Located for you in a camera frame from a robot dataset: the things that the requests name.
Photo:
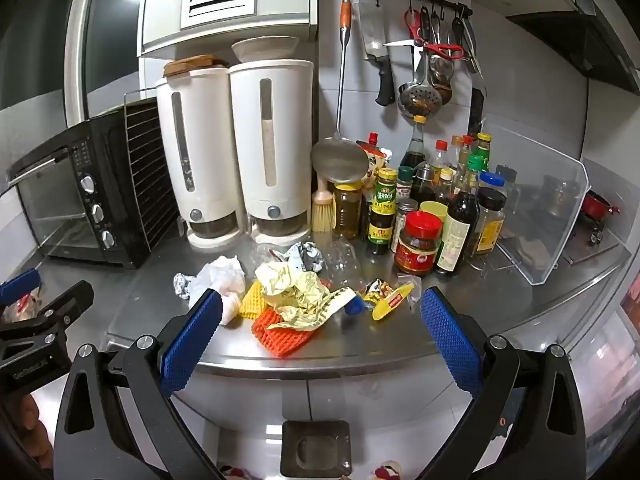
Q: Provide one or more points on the yellow paper wrapper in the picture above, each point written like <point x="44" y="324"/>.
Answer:
<point x="295" y="290"/>

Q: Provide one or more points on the black lid jar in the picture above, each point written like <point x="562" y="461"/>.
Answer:
<point x="487" y="225"/>

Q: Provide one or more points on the yellow bristle brush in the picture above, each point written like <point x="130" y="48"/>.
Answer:
<point x="322" y="215"/>

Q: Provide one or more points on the green lid spice jar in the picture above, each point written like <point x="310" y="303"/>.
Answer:
<point x="406" y="182"/>

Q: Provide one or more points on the white bowl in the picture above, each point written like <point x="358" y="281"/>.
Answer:
<point x="265" y="50"/>

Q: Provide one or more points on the white grain dispenser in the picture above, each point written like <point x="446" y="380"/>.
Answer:
<point x="245" y="150"/>

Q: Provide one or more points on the steel top oil cruet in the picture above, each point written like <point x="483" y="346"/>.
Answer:
<point x="424" y="185"/>

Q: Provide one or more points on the small foil wrapper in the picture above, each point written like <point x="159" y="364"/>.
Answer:
<point x="184" y="285"/>

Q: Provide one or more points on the white vented cabinet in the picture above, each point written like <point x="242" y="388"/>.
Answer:
<point x="160" y="10"/>

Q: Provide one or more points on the steel skimmer ladle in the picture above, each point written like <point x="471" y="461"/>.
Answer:
<point x="420" y="97"/>

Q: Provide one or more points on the clear plastic splash guard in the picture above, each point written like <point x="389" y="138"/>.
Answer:
<point x="540" y="210"/>

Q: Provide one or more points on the yellow red candy wrapper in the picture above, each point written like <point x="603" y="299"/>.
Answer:
<point x="375" y="291"/>

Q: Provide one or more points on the yellow sachet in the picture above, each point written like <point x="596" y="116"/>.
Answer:
<point x="392" y="304"/>

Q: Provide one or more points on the person's left hand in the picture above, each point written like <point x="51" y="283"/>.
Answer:
<point x="30" y="425"/>

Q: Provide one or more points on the beige red cloth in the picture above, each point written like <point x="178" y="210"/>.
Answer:
<point x="20" y="307"/>

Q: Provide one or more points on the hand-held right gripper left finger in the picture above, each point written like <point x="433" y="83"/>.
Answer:
<point x="192" y="345"/>

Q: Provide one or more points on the red pot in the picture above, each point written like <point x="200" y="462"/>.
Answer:
<point x="597" y="205"/>

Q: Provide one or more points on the silver lid spice jar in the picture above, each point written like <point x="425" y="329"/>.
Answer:
<point x="402" y="222"/>

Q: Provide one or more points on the silver foil wrapper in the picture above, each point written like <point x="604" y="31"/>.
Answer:
<point x="305" y="255"/>

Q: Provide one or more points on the grey trash bin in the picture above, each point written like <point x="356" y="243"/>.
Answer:
<point x="315" y="447"/>

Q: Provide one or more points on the red lid sauce jar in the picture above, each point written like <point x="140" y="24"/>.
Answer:
<point x="417" y="250"/>

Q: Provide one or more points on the clear bottle with red cap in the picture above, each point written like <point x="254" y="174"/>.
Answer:
<point x="440" y="157"/>

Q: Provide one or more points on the blue lid jar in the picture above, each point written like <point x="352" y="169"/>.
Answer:
<point x="492" y="180"/>

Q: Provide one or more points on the orange foam net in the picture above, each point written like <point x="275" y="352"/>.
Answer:
<point x="280" y="340"/>

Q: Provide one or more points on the yellow foam net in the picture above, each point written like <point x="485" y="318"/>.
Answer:
<point x="250" y="302"/>

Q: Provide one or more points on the amber oil jar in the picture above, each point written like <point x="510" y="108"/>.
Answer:
<point x="346" y="215"/>

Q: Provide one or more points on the red white slipper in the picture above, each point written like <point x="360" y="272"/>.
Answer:
<point x="235" y="473"/>
<point x="387" y="472"/>

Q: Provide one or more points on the white tissue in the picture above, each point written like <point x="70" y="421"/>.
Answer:
<point x="220" y="275"/>

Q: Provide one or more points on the tall yellow cap sauce bottle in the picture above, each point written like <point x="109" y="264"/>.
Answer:
<point x="414" y="155"/>

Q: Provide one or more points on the green label sauce bottle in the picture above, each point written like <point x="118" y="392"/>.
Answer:
<point x="381" y="210"/>

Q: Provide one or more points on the hanging steel tongs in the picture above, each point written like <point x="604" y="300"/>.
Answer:
<point x="470" y="45"/>

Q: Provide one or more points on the black knife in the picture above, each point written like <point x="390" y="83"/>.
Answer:
<point x="476" y="110"/>

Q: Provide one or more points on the white dispenser with wooden lid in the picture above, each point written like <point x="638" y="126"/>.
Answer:
<point x="205" y="150"/>

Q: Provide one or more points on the black toaster oven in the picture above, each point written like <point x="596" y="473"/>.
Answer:
<point x="50" y="210"/>

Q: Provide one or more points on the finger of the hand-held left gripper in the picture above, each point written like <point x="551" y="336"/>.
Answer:
<point x="20" y="282"/>
<point x="65" y="307"/>

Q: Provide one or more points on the large dark soy sauce bottle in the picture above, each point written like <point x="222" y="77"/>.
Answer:
<point x="457" y="225"/>

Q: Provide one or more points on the blue bottle cap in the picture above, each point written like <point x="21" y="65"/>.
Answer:
<point x="356" y="305"/>

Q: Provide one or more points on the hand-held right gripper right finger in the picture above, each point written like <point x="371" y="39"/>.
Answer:
<point x="450" y="345"/>

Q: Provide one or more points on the seasoning packet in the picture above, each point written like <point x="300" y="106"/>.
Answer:
<point x="377" y="162"/>

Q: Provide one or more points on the yellow lid jar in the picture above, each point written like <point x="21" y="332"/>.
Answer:
<point x="433" y="208"/>

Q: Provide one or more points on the wooden lid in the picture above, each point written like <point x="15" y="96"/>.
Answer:
<point x="192" y="64"/>

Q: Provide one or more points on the orange cap bottle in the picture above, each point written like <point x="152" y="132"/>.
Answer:
<point x="462" y="152"/>

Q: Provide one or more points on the black range hood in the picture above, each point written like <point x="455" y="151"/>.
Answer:
<point x="600" y="45"/>

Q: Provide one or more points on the red kitchen scissors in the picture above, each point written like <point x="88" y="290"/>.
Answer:
<point x="442" y="50"/>

